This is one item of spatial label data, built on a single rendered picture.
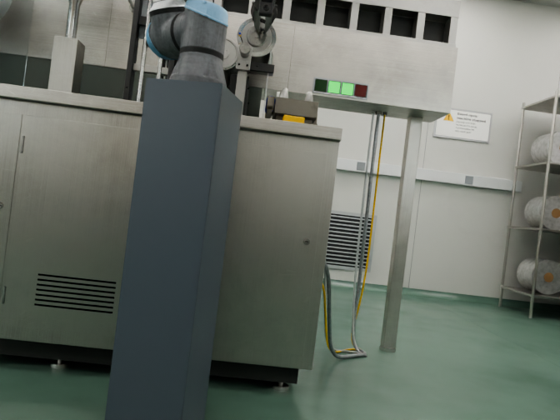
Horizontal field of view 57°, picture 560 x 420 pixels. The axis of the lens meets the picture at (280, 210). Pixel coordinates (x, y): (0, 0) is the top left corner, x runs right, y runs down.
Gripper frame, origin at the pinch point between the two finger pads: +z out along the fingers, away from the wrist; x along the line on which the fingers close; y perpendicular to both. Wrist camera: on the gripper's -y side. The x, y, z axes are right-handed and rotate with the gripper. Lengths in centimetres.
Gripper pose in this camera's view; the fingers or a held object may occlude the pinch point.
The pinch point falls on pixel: (262, 31)
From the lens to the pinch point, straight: 201.3
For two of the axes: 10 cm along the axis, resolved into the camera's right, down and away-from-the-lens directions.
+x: -9.9, -1.2, -0.6
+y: 0.5, -7.6, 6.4
